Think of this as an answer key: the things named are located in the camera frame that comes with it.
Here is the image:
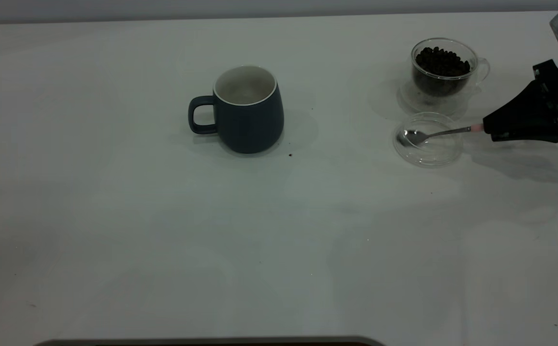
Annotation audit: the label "metal spoon with pink handle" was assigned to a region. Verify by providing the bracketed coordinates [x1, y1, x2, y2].
[397, 124, 485, 147]

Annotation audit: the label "dark grey ceramic mug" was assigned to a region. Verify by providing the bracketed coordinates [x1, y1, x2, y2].
[188, 65, 285, 155]

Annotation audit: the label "clear glass cup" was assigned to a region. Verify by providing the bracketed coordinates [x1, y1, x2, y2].
[400, 37, 491, 116]

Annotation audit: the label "dark coffee beans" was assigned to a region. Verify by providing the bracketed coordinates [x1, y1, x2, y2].
[415, 47, 471, 96]

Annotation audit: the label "clear round glass dish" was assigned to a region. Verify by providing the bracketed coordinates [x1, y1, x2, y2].
[393, 111, 466, 168]

